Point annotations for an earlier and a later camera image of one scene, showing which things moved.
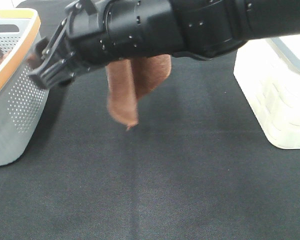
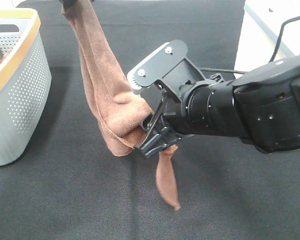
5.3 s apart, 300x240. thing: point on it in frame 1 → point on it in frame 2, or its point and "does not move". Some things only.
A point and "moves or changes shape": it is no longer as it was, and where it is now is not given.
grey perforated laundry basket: [19, 103] does not move
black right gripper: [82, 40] → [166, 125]
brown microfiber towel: [129, 80] moves or changes shape
